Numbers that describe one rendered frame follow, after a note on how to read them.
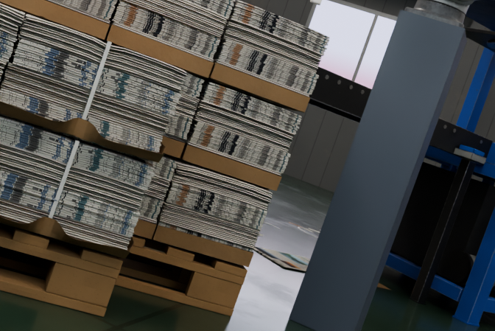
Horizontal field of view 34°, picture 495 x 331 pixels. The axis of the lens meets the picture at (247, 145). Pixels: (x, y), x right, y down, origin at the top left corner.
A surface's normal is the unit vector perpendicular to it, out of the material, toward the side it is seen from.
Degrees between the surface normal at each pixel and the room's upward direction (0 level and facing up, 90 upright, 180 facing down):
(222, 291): 90
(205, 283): 90
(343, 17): 90
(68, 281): 90
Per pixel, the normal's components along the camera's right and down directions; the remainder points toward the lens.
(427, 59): -0.29, -0.06
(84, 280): 0.26, 0.14
